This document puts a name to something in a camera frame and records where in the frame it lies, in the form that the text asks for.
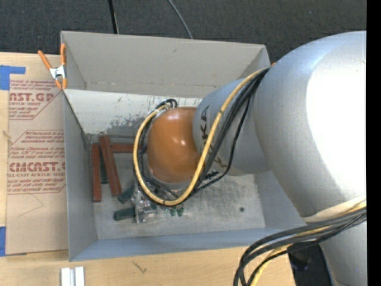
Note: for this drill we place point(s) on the dark green flat block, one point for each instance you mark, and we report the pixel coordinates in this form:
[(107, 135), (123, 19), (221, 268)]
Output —
[(126, 194), (123, 214), (104, 171)]

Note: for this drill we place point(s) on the red-brown flat block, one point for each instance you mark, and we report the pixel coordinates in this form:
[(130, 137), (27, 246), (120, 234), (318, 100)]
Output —
[(110, 165), (96, 174), (122, 148)]

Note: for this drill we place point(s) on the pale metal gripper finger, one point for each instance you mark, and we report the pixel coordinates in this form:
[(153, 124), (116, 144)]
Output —
[(145, 214), (140, 196)]

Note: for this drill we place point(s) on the brown cardboard board, red print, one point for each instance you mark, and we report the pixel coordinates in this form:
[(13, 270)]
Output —
[(35, 213)]

